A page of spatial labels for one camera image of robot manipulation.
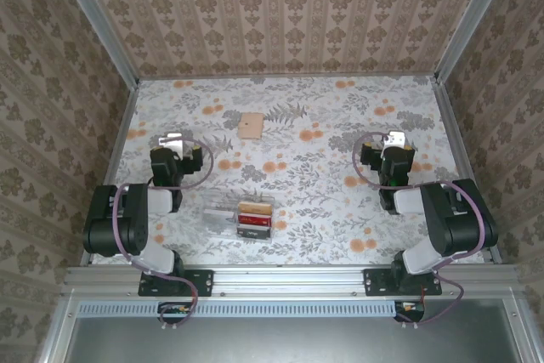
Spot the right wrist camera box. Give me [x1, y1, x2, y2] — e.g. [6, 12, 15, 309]
[383, 129, 405, 148]

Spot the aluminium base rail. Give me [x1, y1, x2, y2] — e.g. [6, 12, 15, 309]
[65, 264, 519, 298]

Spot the beige card holder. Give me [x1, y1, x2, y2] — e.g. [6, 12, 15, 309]
[237, 112, 264, 139]

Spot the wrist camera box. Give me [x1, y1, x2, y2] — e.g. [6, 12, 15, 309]
[383, 129, 405, 148]
[159, 132, 184, 156]

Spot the grey slotted cable duct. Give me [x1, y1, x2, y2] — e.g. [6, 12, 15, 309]
[78, 299, 399, 317]

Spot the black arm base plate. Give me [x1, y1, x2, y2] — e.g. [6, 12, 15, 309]
[138, 269, 213, 298]
[364, 268, 443, 298]

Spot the black card stack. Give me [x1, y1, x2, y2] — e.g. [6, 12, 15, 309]
[236, 226, 272, 241]

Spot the aluminium table side rail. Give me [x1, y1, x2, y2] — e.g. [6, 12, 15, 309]
[433, 76, 502, 264]
[80, 80, 141, 266]

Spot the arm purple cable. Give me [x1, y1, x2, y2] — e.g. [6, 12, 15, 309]
[110, 137, 214, 330]
[353, 131, 488, 330]

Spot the gold card stack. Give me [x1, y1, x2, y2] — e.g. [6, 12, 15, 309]
[238, 201, 273, 216]

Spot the clear acrylic card organizer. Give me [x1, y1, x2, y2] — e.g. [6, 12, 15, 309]
[201, 190, 276, 246]

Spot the red card stack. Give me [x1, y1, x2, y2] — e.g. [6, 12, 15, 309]
[237, 213, 273, 228]

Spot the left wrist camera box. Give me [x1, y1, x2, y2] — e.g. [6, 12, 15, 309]
[159, 132, 184, 156]

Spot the aluminium table end rail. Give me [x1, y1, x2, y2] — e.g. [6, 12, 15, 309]
[138, 73, 439, 82]

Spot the black connector board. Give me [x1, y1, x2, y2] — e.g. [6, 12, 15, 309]
[394, 301, 426, 322]
[157, 301, 192, 324]

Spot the grey metal sheet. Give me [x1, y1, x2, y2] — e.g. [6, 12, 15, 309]
[63, 315, 526, 363]

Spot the aluminium frame post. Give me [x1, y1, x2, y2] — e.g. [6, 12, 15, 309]
[433, 0, 518, 83]
[50, 0, 141, 88]

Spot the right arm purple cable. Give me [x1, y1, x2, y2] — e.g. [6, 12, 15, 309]
[353, 131, 488, 330]

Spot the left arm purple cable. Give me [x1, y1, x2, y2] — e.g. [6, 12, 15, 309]
[110, 137, 214, 330]

